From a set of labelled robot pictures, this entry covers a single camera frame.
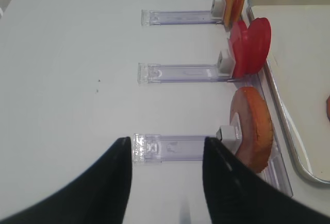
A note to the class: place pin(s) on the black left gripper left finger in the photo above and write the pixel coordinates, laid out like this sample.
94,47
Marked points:
99,195

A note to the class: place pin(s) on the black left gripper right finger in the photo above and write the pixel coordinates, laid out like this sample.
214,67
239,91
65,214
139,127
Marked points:
235,194

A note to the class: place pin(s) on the clear pusher track near bread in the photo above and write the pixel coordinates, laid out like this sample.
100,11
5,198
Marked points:
155,148

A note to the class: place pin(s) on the clear pusher track near tomato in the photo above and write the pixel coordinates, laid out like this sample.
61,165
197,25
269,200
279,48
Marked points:
222,71

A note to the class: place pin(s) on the bread slice on tray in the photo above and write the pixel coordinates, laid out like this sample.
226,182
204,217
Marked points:
328,108

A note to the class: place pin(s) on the clear pusher track near cheese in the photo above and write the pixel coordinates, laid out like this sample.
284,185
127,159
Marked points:
213,16

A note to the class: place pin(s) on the metal serving tray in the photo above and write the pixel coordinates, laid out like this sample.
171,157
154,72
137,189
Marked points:
298,74

